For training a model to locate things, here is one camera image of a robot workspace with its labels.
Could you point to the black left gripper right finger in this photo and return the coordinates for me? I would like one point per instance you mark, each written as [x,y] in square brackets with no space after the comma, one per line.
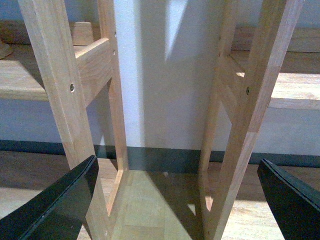
[294,204]

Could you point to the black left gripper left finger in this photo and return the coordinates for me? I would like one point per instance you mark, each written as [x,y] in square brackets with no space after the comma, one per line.
[58,212]

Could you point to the light wooden shelf unit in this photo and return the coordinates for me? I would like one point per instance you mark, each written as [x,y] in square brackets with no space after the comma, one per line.
[274,65]
[38,62]

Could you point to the wooden object on shelf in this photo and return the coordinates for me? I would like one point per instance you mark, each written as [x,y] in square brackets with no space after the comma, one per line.
[81,33]

